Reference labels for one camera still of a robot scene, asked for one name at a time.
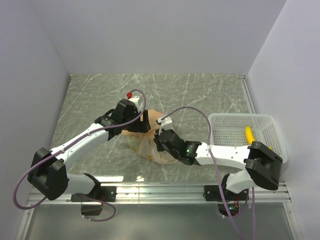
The yellow banana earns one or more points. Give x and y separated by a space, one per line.
249 136

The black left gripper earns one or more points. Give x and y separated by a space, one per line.
141 126

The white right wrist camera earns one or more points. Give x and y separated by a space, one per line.
165 123

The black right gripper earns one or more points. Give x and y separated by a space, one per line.
160 148

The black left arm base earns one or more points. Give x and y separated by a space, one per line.
92 204

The orange translucent plastic bag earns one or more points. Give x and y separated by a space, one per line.
143 143

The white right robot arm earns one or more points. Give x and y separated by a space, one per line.
259 166

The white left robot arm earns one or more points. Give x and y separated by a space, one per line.
50 168

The white perforated plastic basket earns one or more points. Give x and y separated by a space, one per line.
236 129

